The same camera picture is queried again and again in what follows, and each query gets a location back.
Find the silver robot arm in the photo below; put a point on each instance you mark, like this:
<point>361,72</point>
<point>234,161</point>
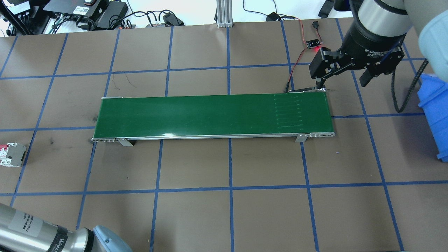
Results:
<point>381,14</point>
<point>35,231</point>

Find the small black control board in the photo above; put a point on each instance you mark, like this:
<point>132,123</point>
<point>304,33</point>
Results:
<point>313,43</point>

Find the small black plug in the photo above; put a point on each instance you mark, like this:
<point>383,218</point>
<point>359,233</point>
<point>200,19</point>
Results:
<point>315,24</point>

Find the long black power adapter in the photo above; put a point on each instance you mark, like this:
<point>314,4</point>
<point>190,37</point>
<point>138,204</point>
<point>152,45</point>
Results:
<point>325,8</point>

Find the small black power adapter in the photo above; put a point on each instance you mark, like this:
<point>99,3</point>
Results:
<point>273,16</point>

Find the blue bin with foam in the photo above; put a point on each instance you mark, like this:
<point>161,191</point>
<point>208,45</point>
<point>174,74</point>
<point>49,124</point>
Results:
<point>435,122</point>

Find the green belt conveyor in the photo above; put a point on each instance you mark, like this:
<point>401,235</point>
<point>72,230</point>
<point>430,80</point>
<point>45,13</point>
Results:
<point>210,115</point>

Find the black plug adapter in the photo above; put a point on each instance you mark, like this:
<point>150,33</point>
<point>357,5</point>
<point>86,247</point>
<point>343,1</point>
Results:
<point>173,19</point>

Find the black laptop power brick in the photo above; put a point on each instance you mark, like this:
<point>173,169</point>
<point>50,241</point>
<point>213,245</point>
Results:
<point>112,14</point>

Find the flat black labelled device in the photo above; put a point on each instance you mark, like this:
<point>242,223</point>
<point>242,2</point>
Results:
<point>70,8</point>

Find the white circuit breaker red switches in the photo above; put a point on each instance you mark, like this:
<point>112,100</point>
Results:
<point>15,154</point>

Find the aluminium camera post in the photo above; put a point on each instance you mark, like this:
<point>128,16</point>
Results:
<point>224,14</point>

